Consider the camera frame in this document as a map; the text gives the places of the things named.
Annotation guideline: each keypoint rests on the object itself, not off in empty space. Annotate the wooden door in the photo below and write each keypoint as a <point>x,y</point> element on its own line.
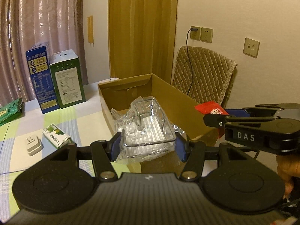
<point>141,37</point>

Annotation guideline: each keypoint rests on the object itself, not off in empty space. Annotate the green milk carton box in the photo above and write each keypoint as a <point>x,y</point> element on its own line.
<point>66,77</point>

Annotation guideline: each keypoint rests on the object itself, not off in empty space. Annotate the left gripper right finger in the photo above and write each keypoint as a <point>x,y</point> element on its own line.
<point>192,153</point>

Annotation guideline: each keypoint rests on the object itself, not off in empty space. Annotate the person right hand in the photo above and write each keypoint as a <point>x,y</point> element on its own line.
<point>287,168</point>

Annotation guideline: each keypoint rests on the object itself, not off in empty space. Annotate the yellow wall strip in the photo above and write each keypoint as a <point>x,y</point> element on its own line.
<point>90,29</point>

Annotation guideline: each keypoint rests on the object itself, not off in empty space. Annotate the silver foil pouch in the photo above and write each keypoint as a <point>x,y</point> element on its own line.
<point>177,129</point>

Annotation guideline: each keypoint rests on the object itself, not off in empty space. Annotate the quilted chair cushion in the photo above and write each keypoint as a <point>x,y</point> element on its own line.
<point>203,74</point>

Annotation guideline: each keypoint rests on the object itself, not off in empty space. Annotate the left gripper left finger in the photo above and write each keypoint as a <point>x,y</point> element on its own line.
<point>103,154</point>

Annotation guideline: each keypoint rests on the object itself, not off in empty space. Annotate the white plug adapter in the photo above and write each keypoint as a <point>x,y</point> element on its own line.
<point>33,145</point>

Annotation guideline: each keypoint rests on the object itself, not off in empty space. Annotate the green white spray box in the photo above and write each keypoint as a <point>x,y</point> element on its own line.
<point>56,136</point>

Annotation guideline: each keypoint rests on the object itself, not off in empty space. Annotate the wall power socket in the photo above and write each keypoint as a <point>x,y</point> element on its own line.
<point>203,34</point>

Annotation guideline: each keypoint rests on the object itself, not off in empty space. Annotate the green wet wipes pack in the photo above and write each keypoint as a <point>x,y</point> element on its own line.
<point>11,111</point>

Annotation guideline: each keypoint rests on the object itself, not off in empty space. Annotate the blue milk carton box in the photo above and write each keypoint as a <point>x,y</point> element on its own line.
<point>38,62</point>

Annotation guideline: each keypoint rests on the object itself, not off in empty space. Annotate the checkered tablecloth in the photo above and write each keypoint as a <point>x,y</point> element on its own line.
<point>84,123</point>

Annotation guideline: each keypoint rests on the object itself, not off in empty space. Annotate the red snack packet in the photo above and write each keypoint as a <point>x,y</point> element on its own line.
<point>211,110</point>

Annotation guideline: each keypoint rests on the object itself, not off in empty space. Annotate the pink curtain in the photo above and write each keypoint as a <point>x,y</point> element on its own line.
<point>24,23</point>

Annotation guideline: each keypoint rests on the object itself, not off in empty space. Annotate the wall data socket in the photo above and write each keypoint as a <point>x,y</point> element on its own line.
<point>251,47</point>

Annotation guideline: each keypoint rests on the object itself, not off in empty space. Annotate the open cardboard box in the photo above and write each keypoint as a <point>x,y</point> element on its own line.
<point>179,108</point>

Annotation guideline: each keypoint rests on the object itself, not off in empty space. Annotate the clear bagged metal rack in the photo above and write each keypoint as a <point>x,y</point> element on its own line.
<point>146,132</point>

